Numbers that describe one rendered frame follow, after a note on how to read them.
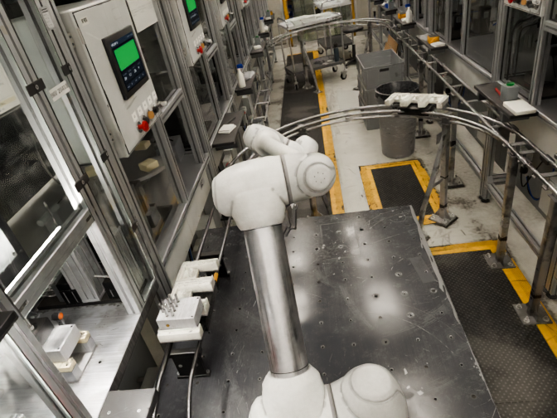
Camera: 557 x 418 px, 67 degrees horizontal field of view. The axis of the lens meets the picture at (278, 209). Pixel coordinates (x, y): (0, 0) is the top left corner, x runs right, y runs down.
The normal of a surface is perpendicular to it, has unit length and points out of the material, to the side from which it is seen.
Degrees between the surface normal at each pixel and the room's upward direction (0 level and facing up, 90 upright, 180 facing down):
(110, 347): 0
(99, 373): 0
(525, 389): 0
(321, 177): 68
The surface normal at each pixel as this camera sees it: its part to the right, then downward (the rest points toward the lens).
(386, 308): -0.17, -0.83
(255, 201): -0.02, 0.05
